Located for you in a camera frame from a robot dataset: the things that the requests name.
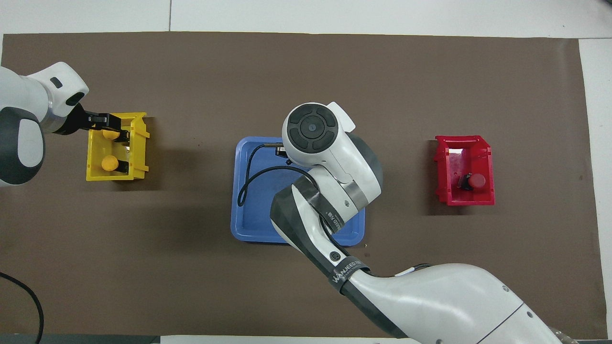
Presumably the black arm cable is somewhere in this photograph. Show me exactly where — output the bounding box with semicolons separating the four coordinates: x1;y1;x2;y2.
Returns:
0;271;45;344
238;142;321;207

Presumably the yellow push button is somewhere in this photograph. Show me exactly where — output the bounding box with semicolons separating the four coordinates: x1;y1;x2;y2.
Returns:
101;155;131;174
102;128;131;144

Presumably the red push button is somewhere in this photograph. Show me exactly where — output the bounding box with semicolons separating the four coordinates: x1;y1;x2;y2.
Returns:
457;173;487;191

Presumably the yellow plastic bin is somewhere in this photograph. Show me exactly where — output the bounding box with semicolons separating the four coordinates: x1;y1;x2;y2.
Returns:
86;112;151;182

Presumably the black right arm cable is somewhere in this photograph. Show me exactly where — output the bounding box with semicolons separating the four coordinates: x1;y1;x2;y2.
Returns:
238;142;321;207

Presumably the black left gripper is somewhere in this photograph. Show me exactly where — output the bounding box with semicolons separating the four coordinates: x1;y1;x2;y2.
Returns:
55;103;122;137

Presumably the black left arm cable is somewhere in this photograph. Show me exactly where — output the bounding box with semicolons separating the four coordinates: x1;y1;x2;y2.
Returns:
0;271;45;344

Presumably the brown table mat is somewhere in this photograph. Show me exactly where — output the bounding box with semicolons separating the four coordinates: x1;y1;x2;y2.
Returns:
0;31;608;339

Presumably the blue plastic tray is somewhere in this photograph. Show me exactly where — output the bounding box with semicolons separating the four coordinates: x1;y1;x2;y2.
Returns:
230;136;366;247

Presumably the red plastic bin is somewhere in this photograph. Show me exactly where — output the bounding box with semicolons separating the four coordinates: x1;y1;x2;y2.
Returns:
434;135;496;206

